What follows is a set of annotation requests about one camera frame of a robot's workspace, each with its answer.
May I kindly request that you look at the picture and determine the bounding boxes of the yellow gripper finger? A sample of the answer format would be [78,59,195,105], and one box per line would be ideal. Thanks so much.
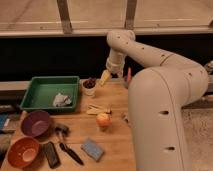
[99,70,111,86]

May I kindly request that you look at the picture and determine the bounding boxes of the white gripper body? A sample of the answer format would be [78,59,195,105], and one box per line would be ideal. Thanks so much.
[106,58,125,74]

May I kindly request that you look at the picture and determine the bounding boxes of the black brush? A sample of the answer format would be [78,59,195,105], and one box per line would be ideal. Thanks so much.
[54,124,84,165]

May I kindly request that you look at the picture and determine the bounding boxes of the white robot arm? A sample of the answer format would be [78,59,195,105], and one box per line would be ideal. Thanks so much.
[101,30,209,171]

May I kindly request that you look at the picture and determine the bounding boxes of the white cup with dark contents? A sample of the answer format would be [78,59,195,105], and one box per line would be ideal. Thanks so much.
[82,78,96,97]

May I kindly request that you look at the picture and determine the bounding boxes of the wooden clothespin pieces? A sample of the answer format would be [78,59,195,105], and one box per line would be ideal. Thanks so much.
[86,104,111,115]

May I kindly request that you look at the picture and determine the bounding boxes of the small utensil on table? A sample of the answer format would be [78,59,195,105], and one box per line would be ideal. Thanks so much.
[121,112,129,123]

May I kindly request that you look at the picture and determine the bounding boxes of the red yellow apple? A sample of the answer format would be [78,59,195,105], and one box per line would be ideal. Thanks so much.
[96,113,111,127]

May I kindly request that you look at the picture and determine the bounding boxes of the crumpled grey cloth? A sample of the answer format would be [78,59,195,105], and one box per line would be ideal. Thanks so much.
[53,93,72,107]

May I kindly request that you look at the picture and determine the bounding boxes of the green plastic tray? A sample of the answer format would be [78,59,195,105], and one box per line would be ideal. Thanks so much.
[20,76,80,112]

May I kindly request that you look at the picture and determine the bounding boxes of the blue sponge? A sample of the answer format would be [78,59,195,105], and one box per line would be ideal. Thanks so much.
[81,138,104,162]

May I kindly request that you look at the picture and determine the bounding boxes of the purple bowl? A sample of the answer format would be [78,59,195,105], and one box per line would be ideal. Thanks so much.
[21,110,51,137]

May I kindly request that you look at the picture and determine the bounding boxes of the black rectangular block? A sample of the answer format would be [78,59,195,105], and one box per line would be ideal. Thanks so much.
[42,141,60,169]

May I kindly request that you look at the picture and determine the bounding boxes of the orange bowl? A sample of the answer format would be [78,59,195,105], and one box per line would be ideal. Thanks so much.
[7,137,40,169]

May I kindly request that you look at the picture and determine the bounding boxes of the red handled tool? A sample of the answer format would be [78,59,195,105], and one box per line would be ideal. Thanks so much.
[124,67,132,88]

